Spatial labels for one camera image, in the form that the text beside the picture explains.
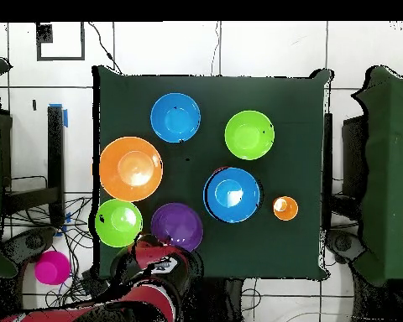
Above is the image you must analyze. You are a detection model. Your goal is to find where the blue plastic bowl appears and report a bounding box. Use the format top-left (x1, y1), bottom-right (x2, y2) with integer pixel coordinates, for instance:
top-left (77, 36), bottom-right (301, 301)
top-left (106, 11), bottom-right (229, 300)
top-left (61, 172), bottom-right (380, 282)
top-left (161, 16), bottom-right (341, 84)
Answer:
top-left (149, 92), bottom-right (202, 144)
top-left (203, 166), bottom-right (262, 225)

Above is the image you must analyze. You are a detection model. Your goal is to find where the purple plastic bowl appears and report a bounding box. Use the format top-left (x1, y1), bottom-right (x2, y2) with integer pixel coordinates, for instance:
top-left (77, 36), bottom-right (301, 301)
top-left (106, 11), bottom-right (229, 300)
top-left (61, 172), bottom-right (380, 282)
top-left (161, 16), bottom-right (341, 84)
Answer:
top-left (149, 202), bottom-right (205, 252)

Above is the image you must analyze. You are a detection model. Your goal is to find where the large orange plastic bowl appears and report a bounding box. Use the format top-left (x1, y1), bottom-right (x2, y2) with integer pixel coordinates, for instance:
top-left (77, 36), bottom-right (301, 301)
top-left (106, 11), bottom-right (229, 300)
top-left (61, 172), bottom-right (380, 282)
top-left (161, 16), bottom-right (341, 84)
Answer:
top-left (98, 136), bottom-right (165, 203)

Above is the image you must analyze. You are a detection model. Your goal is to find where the green plastic bowl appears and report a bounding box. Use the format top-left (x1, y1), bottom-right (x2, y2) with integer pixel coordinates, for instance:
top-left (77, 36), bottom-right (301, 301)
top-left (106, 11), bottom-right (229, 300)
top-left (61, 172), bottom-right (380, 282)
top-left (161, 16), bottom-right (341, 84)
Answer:
top-left (94, 198), bottom-right (144, 248)
top-left (223, 110), bottom-right (275, 161)

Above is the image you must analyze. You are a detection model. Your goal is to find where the orange plastic cup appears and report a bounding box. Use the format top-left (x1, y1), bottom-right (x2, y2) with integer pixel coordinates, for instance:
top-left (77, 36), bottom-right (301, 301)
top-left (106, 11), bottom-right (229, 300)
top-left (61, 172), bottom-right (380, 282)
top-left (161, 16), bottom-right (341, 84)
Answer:
top-left (272, 195), bottom-right (300, 221)

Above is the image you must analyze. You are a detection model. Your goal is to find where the dark green tablecloth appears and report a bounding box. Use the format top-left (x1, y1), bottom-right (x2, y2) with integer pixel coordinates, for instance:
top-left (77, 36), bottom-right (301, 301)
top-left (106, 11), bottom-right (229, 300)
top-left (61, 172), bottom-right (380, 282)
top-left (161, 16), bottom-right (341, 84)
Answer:
top-left (92, 65), bottom-right (333, 282)

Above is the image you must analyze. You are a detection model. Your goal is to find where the black stand with blue tape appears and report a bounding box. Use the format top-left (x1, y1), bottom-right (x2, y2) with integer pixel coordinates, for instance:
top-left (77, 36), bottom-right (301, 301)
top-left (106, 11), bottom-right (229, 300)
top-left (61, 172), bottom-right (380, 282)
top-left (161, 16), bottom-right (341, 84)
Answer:
top-left (1, 103), bottom-right (69, 229)

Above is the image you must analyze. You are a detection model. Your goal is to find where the black power strip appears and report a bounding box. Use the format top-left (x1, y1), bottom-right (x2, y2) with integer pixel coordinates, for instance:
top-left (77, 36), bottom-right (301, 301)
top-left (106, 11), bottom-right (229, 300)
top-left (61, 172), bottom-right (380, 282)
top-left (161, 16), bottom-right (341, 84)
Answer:
top-left (80, 269), bottom-right (111, 296)

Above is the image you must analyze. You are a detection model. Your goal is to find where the black box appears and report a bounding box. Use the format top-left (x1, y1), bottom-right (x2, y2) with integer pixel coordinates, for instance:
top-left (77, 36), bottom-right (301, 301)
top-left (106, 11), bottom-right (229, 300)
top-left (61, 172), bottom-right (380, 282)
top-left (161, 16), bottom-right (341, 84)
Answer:
top-left (0, 110), bottom-right (13, 189)
top-left (341, 115), bottom-right (369, 202)

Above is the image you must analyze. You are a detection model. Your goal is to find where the pink plastic cup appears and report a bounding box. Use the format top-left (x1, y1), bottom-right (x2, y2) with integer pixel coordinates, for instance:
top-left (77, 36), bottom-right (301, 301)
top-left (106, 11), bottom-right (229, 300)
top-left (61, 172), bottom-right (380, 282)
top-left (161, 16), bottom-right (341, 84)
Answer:
top-left (34, 250), bottom-right (71, 286)

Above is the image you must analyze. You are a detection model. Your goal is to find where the tangle of black cables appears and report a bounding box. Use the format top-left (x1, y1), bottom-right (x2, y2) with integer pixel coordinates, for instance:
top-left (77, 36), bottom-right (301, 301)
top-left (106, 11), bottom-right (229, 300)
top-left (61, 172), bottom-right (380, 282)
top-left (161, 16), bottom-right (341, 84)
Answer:
top-left (3, 195), bottom-right (102, 309)

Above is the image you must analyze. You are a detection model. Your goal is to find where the black cable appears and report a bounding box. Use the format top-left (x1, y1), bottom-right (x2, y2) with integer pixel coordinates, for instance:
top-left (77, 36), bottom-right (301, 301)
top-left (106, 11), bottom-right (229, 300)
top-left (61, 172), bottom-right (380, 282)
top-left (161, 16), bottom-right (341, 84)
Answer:
top-left (86, 21), bottom-right (123, 75)

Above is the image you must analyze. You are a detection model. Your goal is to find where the dark square floor frame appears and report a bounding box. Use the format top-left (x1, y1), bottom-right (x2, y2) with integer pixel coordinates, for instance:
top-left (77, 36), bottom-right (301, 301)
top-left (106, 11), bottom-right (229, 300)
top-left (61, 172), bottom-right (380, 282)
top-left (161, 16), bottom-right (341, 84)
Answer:
top-left (35, 21), bottom-right (86, 62)

